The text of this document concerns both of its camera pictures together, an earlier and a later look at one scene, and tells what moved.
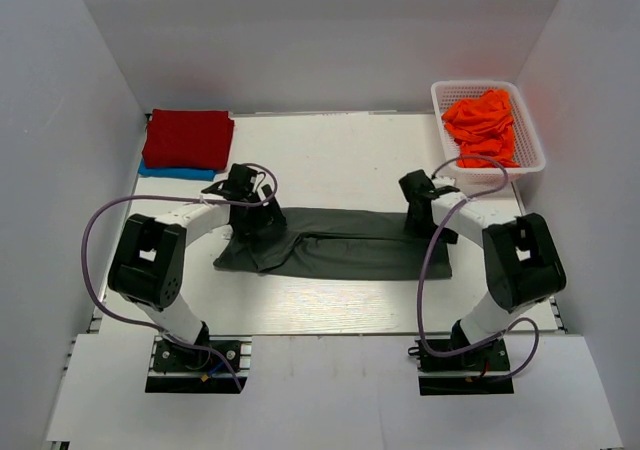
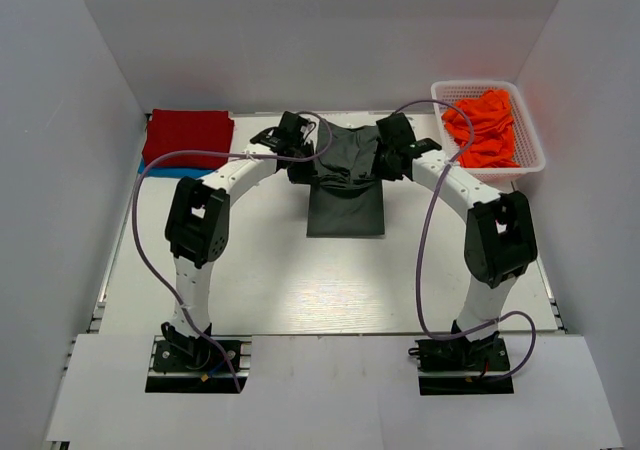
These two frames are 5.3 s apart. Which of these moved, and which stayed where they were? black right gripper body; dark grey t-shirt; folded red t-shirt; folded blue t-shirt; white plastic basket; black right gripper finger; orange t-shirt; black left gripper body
Moved: black left gripper body; black right gripper body; dark grey t-shirt; black right gripper finger
Stayed: folded red t-shirt; folded blue t-shirt; white plastic basket; orange t-shirt
